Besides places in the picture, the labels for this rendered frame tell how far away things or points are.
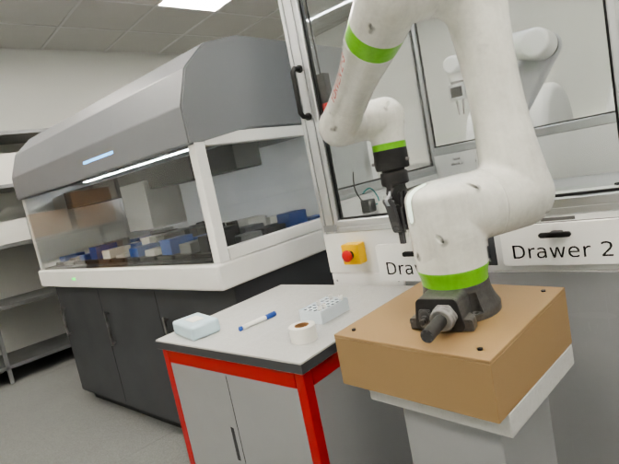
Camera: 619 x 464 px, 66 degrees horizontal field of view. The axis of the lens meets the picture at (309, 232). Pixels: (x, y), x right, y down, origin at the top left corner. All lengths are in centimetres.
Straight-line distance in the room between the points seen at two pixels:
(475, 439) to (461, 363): 20
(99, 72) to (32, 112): 80
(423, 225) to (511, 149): 22
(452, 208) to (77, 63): 492
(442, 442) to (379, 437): 47
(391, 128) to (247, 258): 89
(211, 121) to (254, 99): 26
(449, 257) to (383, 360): 21
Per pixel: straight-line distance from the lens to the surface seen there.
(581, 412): 156
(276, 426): 129
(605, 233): 134
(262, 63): 215
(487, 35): 97
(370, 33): 94
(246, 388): 132
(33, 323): 508
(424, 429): 99
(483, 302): 89
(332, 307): 135
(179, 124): 183
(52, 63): 540
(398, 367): 86
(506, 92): 95
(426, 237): 85
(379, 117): 126
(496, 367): 77
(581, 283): 140
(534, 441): 103
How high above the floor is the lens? 117
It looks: 7 degrees down
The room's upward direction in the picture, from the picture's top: 11 degrees counter-clockwise
